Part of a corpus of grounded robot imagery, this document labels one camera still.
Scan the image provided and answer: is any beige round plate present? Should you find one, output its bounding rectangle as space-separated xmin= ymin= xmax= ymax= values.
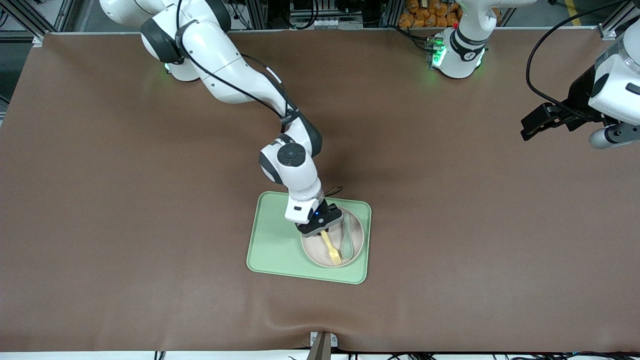
xmin=301 ymin=206 xmax=365 ymax=268

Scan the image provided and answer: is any yellow plastic fork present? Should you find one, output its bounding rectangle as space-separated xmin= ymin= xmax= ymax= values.
xmin=320 ymin=230 xmax=343 ymax=266

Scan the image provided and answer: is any grey-green plastic spoon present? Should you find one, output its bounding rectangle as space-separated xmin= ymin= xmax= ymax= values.
xmin=341 ymin=216 xmax=355 ymax=260

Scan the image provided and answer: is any light green rectangular tray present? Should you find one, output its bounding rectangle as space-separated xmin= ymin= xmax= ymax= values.
xmin=246 ymin=191 xmax=373 ymax=285

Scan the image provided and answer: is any bag of orange items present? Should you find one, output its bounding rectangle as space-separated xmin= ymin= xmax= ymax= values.
xmin=398 ymin=0 xmax=501 ymax=29

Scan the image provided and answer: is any brown table mat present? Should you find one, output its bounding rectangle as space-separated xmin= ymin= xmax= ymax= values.
xmin=0 ymin=27 xmax=640 ymax=353

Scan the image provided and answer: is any white connector block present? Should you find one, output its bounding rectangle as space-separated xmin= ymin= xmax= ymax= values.
xmin=289 ymin=16 xmax=364 ymax=30

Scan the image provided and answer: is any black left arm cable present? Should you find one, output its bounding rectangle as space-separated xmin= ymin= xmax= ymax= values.
xmin=525 ymin=1 xmax=628 ymax=122

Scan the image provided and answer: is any grey metal camera bracket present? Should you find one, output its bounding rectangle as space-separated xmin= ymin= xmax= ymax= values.
xmin=306 ymin=331 xmax=339 ymax=360

